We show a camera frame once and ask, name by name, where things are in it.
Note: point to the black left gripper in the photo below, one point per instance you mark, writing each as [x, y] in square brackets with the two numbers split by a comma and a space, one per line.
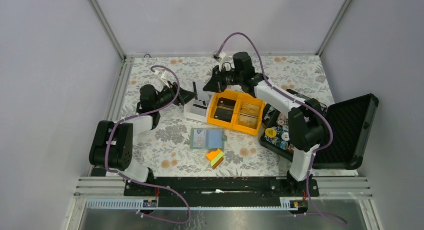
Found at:
[184, 96]

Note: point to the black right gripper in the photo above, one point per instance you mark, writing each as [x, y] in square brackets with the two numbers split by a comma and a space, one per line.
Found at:
[213, 85]

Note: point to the yellow plastic divided bin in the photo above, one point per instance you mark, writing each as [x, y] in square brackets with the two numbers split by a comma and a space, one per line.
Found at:
[240, 98]

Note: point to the green card holder wallet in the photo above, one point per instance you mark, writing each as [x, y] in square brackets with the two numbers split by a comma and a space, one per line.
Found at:
[207, 138]

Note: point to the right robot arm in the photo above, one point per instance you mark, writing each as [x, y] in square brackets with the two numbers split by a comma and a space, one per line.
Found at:
[308, 129]

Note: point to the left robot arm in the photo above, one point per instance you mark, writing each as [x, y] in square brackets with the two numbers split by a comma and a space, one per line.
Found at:
[112, 146]

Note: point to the black credit card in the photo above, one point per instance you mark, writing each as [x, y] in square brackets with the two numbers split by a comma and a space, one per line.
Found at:
[224, 109]

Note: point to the white plastic bin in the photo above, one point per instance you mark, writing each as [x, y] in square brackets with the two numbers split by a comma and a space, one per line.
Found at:
[187, 109]

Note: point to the orange green sticky notes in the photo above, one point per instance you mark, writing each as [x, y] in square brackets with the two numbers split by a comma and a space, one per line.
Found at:
[215, 157]

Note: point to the yellow dealer button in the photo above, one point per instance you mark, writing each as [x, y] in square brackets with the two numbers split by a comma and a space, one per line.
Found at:
[270, 132]

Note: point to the black poker chip case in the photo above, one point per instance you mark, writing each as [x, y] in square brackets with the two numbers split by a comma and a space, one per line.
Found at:
[351, 122]

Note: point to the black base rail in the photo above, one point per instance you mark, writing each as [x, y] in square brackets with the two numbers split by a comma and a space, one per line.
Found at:
[221, 192]

